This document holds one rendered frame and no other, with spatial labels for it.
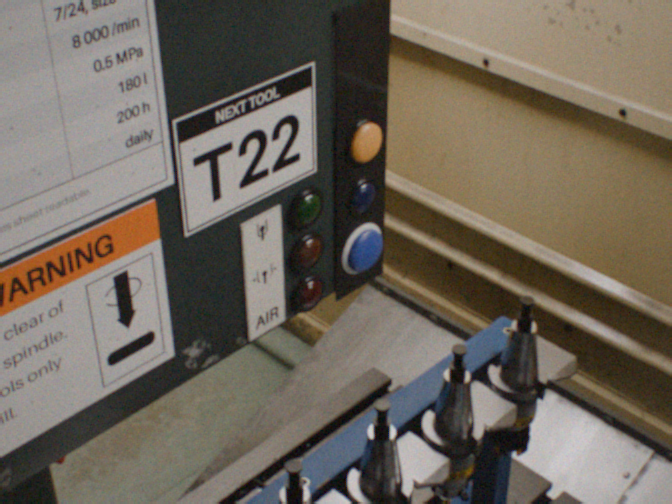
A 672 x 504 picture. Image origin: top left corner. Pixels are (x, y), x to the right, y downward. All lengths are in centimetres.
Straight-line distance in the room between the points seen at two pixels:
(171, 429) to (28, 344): 149
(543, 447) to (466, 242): 34
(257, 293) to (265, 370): 150
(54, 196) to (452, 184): 119
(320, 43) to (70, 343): 21
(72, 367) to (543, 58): 101
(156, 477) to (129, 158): 145
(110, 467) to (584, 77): 110
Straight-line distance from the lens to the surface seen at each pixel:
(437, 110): 161
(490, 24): 149
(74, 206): 51
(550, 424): 168
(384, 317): 184
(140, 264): 55
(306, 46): 58
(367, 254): 67
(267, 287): 63
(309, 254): 63
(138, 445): 200
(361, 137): 62
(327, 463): 104
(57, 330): 54
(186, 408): 205
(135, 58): 50
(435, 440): 107
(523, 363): 112
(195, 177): 55
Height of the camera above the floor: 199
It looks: 35 degrees down
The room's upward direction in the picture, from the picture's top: straight up
